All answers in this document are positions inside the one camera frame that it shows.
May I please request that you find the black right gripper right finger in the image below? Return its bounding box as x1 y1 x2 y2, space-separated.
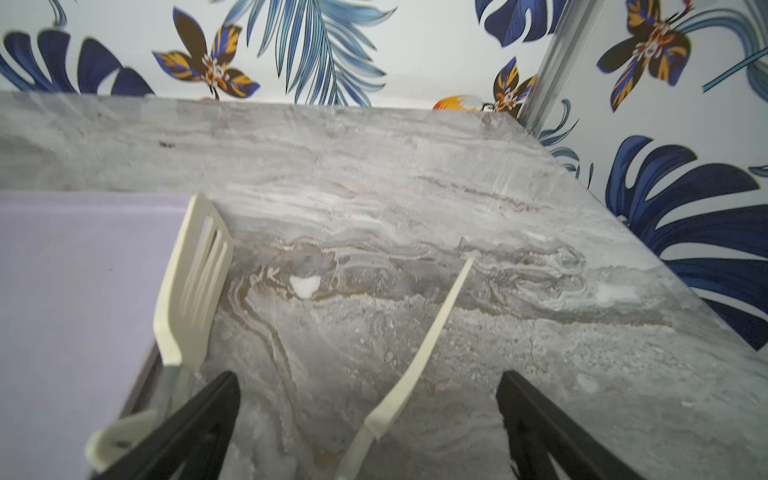
496 370 641 479

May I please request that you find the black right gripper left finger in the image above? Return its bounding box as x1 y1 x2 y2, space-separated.
96 371 240 479

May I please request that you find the purple cutting board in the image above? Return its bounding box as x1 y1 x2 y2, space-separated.
1 191 189 479

